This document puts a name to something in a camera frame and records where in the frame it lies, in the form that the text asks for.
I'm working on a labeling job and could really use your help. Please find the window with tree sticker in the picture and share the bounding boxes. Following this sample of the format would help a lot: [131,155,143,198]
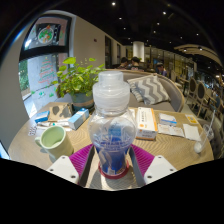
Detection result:
[18,53,69,101]

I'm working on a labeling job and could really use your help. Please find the white paper sachet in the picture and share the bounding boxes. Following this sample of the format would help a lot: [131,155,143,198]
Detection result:
[182,123,202,141]
[157,123,185,138]

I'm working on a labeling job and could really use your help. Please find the grey white chevron cushion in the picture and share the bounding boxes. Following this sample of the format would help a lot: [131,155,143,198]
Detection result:
[126,73,172,106]

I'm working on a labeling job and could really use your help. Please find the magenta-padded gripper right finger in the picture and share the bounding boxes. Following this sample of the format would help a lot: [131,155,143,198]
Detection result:
[128,143,178,188]

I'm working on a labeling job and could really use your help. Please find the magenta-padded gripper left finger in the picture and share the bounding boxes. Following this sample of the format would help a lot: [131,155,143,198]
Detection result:
[46,143,98,188]

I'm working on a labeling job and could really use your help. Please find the framed food poster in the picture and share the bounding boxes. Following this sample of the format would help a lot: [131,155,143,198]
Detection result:
[24,14,73,51]

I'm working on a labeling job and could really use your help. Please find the white tube green cap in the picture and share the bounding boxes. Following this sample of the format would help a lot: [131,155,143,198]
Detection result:
[36,121,69,128]

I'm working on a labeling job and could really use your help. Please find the group of dining chairs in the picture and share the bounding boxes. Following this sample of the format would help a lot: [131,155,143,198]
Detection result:
[169,68,224,158]

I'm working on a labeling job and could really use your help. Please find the person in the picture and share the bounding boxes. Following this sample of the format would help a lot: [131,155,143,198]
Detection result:
[115,56,131,70]
[128,56,145,72]
[153,62,168,78]

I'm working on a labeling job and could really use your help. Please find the clear plastic cup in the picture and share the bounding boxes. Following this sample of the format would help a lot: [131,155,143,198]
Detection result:
[193,123,215,154]

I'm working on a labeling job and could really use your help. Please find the blue white flat pack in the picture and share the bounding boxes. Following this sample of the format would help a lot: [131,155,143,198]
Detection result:
[34,110,50,124]

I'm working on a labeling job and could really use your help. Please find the clear plastic water bottle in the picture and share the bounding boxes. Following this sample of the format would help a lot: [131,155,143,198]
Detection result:
[87,70,138,178]

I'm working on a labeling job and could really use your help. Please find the yellow paper card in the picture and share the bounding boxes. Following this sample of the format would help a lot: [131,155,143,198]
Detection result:
[184,113,199,125]

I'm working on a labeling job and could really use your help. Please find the blue white small carton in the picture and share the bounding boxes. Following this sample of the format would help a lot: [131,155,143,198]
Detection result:
[68,107,90,130]

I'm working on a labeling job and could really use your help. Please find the green potted plant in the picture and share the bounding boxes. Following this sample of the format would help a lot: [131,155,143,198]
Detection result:
[51,56,107,112]

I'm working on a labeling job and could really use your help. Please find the pale green mug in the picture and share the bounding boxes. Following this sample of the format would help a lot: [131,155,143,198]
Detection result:
[34,125,75,160]

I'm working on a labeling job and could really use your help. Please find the pill blister pack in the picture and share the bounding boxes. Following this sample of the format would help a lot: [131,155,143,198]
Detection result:
[27,125,38,137]

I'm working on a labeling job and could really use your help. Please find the white blue sachet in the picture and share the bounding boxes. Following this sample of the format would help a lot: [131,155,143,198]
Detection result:
[158,113,178,127]

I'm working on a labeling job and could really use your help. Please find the grey curved sofa bench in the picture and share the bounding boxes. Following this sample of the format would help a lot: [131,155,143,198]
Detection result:
[54,68,186,113]

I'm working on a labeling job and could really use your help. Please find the white orange cardboard box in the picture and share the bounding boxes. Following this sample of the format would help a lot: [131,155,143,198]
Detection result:
[134,106,159,141]

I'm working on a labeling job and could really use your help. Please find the white round pillar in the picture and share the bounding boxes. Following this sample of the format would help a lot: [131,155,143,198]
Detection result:
[132,40,146,63]

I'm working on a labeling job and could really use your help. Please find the group of ceiling lights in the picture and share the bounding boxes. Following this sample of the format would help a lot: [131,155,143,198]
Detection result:
[111,1,221,79]

